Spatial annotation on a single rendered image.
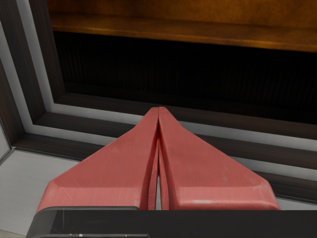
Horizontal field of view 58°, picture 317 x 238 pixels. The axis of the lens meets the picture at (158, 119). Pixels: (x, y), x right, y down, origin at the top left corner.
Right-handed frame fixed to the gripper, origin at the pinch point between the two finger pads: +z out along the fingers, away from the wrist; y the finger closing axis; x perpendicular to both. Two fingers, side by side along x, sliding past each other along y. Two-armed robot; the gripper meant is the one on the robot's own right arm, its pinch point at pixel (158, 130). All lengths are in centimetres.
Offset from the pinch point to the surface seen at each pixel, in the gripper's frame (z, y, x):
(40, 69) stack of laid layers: 4.8, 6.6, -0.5
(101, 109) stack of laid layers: 4.0, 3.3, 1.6
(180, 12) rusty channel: 17.9, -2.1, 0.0
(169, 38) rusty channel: 13.6, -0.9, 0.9
